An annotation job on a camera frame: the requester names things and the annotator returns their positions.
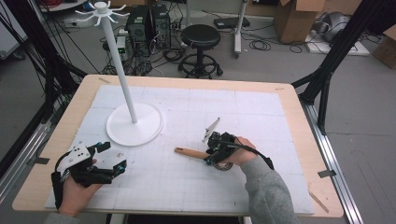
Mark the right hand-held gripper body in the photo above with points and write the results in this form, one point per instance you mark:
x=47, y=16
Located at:
x=222, y=146

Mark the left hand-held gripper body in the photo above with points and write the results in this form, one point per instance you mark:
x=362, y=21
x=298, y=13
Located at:
x=76, y=154

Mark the person's right hand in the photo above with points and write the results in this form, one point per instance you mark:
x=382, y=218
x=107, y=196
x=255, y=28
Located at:
x=244, y=154

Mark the person's left hand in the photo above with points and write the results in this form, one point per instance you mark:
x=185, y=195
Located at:
x=76, y=196

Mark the white grid mat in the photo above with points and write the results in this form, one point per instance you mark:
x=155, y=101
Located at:
x=218, y=193

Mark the white hook stand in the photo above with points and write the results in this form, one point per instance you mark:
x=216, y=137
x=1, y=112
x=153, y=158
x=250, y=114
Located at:
x=134, y=130

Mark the black tape piece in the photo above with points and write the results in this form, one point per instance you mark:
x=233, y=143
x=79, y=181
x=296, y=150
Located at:
x=42, y=160
x=327, y=173

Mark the tan tape strip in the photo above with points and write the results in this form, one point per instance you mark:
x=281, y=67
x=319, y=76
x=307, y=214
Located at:
x=319, y=202
x=104, y=80

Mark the small white green device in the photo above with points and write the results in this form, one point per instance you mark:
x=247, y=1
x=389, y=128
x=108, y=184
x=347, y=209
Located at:
x=120, y=43

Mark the black round stool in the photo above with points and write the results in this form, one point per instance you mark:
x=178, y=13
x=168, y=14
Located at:
x=200, y=35

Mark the white stand pole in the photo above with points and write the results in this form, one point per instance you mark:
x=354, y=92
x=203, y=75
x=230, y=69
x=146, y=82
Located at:
x=239, y=31

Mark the flat black device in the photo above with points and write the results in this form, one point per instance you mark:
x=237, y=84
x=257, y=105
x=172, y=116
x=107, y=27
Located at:
x=232, y=22

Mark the black computer tower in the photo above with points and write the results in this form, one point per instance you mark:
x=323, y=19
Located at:
x=138, y=26
x=162, y=25

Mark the large open cardboard box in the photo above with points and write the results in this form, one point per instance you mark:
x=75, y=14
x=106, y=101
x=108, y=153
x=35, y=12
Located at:
x=295, y=21

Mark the white board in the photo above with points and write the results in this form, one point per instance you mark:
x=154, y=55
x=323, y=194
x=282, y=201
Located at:
x=342, y=49

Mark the grey appliance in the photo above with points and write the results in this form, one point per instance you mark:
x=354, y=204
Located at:
x=334, y=25

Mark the small cardboard box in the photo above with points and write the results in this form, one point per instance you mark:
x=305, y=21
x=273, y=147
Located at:
x=386, y=49

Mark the aluminium rail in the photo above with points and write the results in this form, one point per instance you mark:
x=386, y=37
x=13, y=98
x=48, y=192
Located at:
x=327, y=149
x=25, y=152

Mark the black metal frame stand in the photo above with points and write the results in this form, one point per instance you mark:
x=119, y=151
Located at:
x=46, y=62
x=347, y=40

